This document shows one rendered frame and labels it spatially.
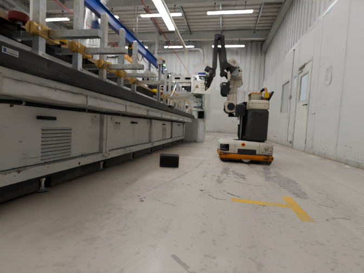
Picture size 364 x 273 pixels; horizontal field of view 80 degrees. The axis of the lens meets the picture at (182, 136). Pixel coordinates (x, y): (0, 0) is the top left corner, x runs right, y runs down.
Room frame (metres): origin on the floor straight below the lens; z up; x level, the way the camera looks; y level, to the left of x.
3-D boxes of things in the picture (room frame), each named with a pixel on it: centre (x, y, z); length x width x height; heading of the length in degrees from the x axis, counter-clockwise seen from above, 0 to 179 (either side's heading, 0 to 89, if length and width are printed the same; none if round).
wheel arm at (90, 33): (0.99, 0.59, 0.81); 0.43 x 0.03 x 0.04; 79
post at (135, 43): (1.94, 0.45, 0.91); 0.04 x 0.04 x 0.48; 79
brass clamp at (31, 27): (0.98, 0.64, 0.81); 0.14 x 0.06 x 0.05; 169
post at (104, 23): (1.45, 0.55, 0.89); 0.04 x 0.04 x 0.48; 79
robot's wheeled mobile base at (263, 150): (3.02, -0.86, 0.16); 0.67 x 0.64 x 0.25; 84
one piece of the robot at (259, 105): (3.01, -0.95, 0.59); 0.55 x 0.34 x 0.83; 174
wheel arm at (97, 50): (1.23, 0.54, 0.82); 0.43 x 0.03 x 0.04; 79
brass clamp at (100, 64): (1.47, 0.54, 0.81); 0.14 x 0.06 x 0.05; 169
